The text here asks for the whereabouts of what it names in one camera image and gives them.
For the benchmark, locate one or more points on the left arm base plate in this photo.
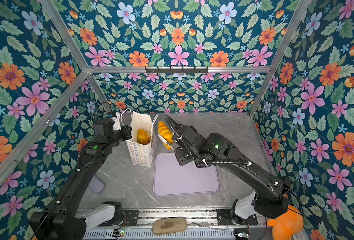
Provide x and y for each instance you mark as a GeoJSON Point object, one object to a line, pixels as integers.
{"type": "Point", "coordinates": [124, 218]}

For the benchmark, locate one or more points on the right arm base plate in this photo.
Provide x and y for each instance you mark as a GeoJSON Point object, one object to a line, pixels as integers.
{"type": "Point", "coordinates": [226, 217]}

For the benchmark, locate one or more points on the golden croissant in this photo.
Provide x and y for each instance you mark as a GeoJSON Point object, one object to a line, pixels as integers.
{"type": "Point", "coordinates": [164, 131]}

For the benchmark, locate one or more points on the black hook rail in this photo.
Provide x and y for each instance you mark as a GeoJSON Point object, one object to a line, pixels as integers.
{"type": "Point", "coordinates": [176, 70]}

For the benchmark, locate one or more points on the round sesame bun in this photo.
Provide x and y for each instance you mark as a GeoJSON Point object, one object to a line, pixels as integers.
{"type": "Point", "coordinates": [143, 137]}

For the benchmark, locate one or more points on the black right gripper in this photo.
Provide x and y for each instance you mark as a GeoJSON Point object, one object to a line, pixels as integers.
{"type": "Point", "coordinates": [178, 153]}

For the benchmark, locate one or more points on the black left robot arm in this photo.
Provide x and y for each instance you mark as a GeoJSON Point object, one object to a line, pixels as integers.
{"type": "Point", "coordinates": [58, 221]}

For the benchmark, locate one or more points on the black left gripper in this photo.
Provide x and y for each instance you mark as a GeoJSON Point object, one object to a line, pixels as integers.
{"type": "Point", "coordinates": [127, 131]}

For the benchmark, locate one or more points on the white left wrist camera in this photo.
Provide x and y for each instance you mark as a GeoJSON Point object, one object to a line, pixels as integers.
{"type": "Point", "coordinates": [116, 118]}

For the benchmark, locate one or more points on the white handled tongs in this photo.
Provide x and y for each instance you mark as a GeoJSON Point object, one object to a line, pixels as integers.
{"type": "Point", "coordinates": [168, 145]}

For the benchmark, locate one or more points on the brown stone-like sponge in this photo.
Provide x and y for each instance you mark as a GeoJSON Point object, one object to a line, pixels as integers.
{"type": "Point", "coordinates": [169, 226]}

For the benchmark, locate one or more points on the lilac silicone mat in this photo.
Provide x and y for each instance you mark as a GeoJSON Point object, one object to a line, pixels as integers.
{"type": "Point", "coordinates": [172, 179]}

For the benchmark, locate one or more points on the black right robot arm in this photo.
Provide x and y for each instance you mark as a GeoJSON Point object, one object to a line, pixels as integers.
{"type": "Point", "coordinates": [267, 198]}

